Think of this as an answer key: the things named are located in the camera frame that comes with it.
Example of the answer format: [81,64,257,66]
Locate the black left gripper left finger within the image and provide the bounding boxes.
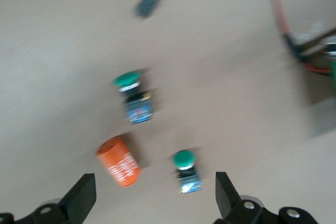
[18,173,97,224]

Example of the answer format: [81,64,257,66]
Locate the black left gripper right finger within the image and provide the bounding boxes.
[214,172,276,224]

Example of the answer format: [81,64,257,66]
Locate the orange 4680 battery cylinder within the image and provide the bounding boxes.
[96,134,142,188]

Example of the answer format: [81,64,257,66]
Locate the green mushroom push button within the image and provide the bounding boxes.
[112,71,153,125]
[172,150,203,195]

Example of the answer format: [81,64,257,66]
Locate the green conveyor belt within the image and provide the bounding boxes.
[288,20,336,138]

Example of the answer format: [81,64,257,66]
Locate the red black conveyor wire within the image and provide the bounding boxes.
[267,0,333,75]

